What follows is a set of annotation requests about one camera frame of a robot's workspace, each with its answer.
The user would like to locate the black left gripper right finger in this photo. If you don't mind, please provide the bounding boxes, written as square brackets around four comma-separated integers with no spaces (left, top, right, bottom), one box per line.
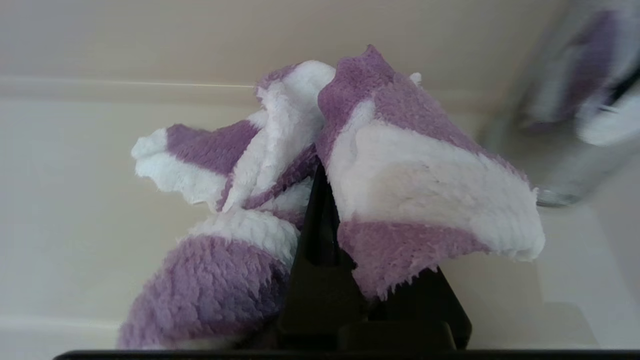
[370,265,473,351]

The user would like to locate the purple white striped towel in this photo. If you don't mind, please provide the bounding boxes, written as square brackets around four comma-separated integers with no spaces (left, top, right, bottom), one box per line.
[116,44,547,351]

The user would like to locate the beige sink basin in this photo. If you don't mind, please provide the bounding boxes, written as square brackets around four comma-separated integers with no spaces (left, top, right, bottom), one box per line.
[0,0,640,351]

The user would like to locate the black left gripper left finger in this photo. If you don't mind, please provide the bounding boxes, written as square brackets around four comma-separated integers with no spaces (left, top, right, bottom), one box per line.
[272,162,371,351]

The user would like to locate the chrome faucet body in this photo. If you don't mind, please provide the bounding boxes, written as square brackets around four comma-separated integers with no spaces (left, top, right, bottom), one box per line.
[480,0,640,208]

